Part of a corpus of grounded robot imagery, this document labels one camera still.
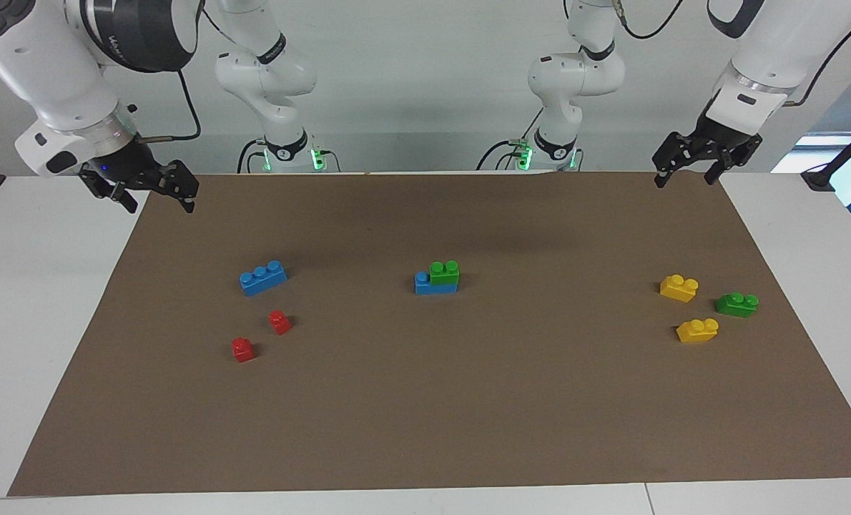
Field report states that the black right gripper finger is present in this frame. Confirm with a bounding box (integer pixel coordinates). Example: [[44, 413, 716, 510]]
[[154, 160, 200, 214], [79, 171, 141, 215]]

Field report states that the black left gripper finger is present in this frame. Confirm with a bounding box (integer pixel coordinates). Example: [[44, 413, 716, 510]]
[[651, 130, 706, 189], [704, 134, 763, 186]]

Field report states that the light green two-stud block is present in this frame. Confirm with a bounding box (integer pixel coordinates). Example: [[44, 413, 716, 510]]
[[429, 260, 461, 288]]

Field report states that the blue three-stud block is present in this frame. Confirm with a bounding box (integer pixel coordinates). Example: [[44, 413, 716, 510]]
[[239, 260, 289, 298], [415, 271, 459, 295]]

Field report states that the yellow two-stud block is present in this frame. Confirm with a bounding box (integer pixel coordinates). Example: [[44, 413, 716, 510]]
[[676, 318, 720, 343], [659, 275, 700, 302]]

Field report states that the dark green two-stud block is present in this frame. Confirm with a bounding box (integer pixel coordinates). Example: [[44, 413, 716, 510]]
[[714, 292, 760, 318]]

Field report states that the brown table mat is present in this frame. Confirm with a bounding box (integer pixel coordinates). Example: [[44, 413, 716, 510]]
[[7, 171, 851, 497]]

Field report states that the black right base cable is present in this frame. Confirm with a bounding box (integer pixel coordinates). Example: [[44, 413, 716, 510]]
[[237, 139, 270, 175]]

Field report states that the black base cable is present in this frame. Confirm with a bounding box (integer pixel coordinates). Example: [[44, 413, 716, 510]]
[[476, 107, 545, 172], [237, 139, 270, 175]]

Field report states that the black camera stand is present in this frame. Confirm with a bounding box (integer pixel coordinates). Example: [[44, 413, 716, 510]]
[[801, 113, 851, 192]]

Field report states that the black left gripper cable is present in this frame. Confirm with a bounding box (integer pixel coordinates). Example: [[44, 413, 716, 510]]
[[783, 4, 851, 108]]

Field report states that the black left base cable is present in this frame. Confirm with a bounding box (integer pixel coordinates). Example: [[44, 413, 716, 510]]
[[476, 107, 545, 172]]

